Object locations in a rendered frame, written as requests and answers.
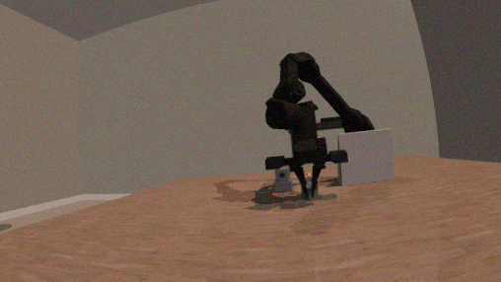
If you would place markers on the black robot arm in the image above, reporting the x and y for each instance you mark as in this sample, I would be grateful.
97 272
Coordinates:
284 112

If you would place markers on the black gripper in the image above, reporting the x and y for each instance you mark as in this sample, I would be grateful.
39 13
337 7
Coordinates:
276 163

